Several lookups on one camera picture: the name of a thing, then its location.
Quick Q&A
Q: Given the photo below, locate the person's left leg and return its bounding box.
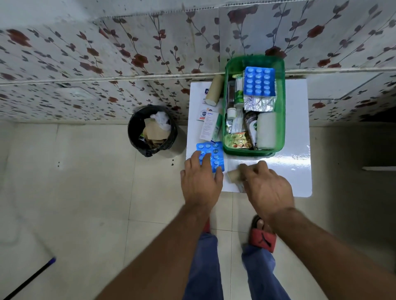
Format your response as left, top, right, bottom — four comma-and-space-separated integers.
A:
182, 232, 224, 300

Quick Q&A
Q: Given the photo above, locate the red right sandal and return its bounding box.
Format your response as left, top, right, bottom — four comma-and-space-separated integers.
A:
249, 215, 277, 254

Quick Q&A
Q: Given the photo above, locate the person's right forearm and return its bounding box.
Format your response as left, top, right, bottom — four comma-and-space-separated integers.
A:
266, 207, 396, 300

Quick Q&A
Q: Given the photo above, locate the small white green medicine box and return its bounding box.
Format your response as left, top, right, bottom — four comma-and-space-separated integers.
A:
199, 112, 223, 143

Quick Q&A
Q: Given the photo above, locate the grey slim case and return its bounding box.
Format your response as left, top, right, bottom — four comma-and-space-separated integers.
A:
227, 80, 236, 109

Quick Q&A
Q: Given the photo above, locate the dark bottle green label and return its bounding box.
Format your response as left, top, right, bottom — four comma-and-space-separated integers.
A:
244, 111, 259, 149

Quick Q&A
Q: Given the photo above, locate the person's leg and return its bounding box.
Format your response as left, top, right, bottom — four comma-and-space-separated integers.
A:
241, 244, 291, 300
182, 232, 224, 300

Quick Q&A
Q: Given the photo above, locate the person's right hand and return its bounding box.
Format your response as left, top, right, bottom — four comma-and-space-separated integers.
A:
238, 160, 295, 222

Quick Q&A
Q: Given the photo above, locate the white tube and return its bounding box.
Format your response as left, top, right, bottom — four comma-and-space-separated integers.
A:
230, 110, 245, 134

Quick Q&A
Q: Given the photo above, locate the white gauze roll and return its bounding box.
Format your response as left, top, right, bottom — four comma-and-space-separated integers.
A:
256, 112, 277, 150

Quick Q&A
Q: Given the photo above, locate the white plaster box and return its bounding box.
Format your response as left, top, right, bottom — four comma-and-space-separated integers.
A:
196, 88, 223, 122

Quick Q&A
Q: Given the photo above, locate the person's left hand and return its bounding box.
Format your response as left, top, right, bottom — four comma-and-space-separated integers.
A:
180, 150, 224, 211

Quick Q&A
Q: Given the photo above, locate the silver blister pack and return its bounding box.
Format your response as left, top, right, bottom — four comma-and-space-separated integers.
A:
243, 95, 277, 113

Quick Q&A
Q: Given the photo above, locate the person's right leg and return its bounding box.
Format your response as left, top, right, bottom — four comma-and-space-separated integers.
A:
241, 244, 291, 300

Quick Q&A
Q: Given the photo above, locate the crumpled white plastic bag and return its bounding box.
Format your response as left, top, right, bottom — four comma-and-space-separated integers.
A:
150, 111, 171, 131

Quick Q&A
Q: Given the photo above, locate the green gold sachet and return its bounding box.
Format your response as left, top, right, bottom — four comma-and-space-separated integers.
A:
225, 132, 253, 150

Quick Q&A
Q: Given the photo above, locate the black trash bin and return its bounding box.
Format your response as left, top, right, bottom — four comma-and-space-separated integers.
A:
127, 105, 179, 157

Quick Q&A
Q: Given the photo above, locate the black stick blue tip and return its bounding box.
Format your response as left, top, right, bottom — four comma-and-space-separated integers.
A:
3, 257, 57, 300

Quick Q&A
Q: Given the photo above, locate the brown cardboard sheet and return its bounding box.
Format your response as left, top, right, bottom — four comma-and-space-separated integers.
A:
143, 117, 171, 143

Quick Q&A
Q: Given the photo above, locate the person's left forearm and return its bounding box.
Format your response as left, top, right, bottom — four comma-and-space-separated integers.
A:
96, 204, 214, 300

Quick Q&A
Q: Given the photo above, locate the green plastic basket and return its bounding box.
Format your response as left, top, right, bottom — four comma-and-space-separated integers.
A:
222, 55, 286, 157

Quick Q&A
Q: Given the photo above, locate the large blue blister pack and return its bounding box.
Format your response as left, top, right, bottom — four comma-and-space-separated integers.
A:
243, 66, 276, 97
196, 141, 226, 173

